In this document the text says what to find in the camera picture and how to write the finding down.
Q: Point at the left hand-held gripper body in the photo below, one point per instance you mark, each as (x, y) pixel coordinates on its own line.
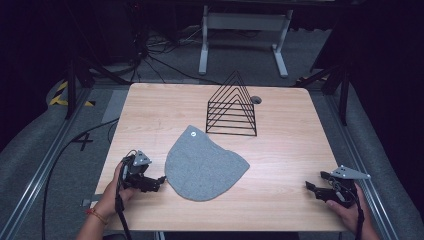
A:
(135, 170)

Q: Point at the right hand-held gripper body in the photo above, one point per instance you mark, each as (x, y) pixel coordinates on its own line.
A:
(340, 191)

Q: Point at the person's right hand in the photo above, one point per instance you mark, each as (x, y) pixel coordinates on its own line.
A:
(356, 215)

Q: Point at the person's left hand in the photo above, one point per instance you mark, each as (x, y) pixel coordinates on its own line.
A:
(111, 198)

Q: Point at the grey felt bag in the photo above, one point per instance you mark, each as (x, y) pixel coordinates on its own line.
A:
(203, 166)

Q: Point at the grey floor plate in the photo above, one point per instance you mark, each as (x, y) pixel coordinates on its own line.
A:
(115, 106)

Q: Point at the black tripod stand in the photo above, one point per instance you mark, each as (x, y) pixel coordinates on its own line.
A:
(343, 93)
(71, 86)

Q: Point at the yellow black hazard tape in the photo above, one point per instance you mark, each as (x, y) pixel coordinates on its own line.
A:
(60, 96)

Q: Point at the aluminium floor rail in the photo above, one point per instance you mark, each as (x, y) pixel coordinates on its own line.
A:
(360, 156)
(40, 173)

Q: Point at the white metal table frame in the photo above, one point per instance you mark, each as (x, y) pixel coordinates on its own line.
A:
(245, 21)

